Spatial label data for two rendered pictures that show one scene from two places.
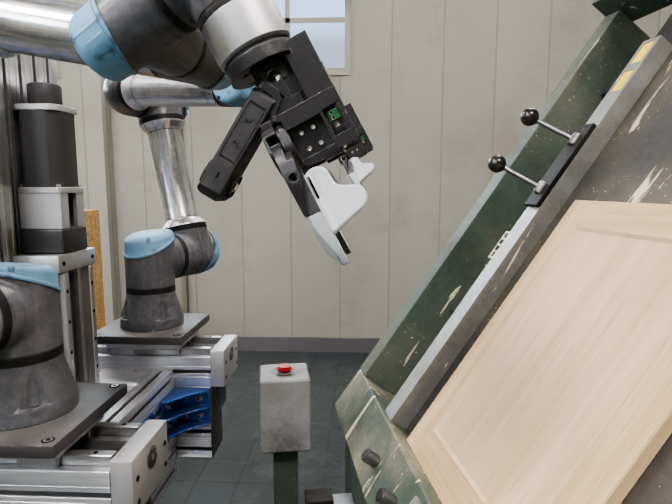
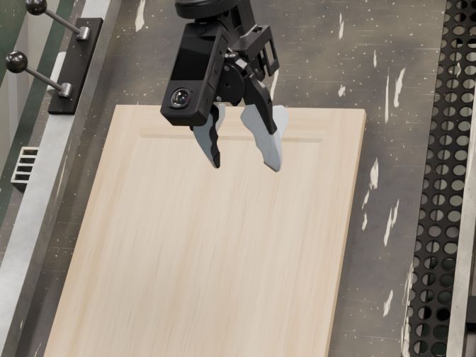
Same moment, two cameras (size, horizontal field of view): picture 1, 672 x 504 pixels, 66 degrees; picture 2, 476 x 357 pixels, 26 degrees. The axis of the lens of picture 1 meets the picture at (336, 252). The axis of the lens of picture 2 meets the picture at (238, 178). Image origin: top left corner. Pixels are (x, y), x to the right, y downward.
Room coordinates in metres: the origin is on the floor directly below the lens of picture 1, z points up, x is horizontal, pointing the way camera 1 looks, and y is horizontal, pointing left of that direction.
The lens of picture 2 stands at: (-0.02, 1.03, 1.44)
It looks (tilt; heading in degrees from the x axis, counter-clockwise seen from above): 7 degrees down; 297
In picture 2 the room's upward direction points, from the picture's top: straight up
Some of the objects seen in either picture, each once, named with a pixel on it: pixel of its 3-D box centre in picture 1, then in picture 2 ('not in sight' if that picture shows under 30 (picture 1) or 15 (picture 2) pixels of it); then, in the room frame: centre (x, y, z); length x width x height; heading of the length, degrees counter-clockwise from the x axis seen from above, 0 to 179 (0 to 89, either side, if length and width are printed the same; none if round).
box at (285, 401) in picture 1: (284, 406); not in sight; (1.21, 0.13, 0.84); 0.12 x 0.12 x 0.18; 8
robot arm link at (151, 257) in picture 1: (151, 257); not in sight; (1.26, 0.46, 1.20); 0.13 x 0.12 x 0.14; 152
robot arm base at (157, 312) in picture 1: (151, 304); not in sight; (1.26, 0.46, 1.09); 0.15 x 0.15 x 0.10
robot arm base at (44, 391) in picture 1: (22, 377); not in sight; (0.76, 0.48, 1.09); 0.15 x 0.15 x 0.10
